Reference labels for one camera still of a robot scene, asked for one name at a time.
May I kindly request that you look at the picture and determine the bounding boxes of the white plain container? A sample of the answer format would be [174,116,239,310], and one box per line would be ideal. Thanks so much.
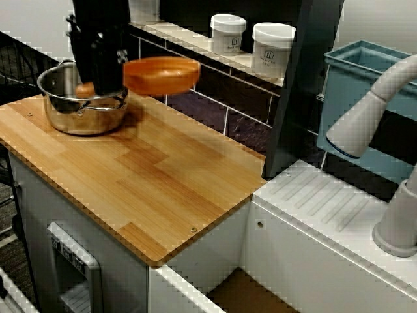
[130,0,161,25]

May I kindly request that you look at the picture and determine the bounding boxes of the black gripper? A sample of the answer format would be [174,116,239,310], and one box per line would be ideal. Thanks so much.
[66,16,130,96]

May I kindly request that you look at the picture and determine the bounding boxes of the black mesh crate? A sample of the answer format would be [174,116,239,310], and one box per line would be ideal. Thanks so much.
[0,31,78,105]

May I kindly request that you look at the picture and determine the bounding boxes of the orange plastic toy pan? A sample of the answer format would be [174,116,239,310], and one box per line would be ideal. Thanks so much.
[75,55,202,98]

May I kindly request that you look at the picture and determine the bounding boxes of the teal plastic bin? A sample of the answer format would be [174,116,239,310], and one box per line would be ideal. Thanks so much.
[317,39,417,185]

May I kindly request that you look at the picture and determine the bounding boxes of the dark tiled backsplash shelf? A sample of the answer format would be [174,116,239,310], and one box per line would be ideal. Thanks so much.
[128,22,286,154]

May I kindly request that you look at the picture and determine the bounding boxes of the stainless steel pot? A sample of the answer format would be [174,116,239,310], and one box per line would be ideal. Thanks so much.
[36,59,130,136]

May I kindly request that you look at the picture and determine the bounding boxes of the grey toy faucet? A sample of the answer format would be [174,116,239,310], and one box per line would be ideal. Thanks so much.
[325,54,417,258]

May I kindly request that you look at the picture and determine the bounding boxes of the dark grey upright panel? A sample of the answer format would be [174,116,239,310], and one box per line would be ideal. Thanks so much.
[263,0,345,180]

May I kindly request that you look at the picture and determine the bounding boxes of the aluminium frame rail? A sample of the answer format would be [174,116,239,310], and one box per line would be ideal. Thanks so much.
[0,267,38,313]

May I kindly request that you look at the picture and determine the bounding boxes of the white lidded spice jar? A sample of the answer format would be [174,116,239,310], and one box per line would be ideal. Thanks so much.
[210,14,248,56]
[252,22,296,79]

